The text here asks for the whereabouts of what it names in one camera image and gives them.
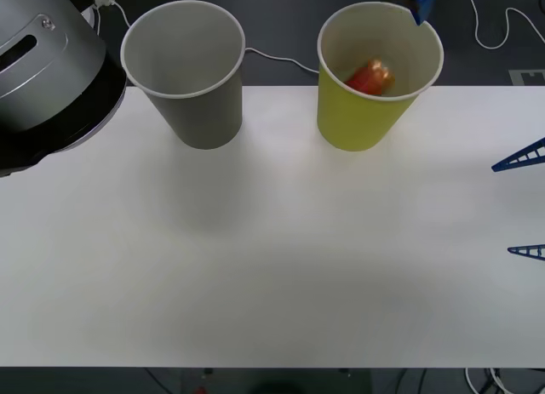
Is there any grey plastic waste bin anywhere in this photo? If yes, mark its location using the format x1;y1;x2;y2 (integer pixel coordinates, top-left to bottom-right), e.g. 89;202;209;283
120;0;248;151

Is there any white wavy cable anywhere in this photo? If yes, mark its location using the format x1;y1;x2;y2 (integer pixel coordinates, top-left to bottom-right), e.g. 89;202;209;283
465;0;545;51

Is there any red and yellow drink can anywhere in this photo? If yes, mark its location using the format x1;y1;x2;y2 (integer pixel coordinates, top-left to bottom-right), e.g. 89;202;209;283
344;57;396;97

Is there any white power strip cable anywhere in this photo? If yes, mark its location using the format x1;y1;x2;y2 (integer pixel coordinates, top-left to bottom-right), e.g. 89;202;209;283
111;0;321;76

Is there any yellow-green plastic waste bin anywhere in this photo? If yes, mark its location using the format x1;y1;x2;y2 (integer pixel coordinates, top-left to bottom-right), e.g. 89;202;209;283
316;2;445;153

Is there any grey and white floor marker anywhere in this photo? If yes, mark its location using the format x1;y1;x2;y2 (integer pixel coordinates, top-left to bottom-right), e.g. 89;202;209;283
508;69;545;88

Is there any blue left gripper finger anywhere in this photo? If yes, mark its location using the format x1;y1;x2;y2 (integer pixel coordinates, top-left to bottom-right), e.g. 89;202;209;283
409;0;438;27

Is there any white coiled cable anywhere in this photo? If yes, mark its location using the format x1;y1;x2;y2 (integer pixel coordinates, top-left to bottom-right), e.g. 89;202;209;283
463;366;514;394

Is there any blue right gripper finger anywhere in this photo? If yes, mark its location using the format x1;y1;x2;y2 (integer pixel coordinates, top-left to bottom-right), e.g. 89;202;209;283
490;136;545;173
507;243;545;261

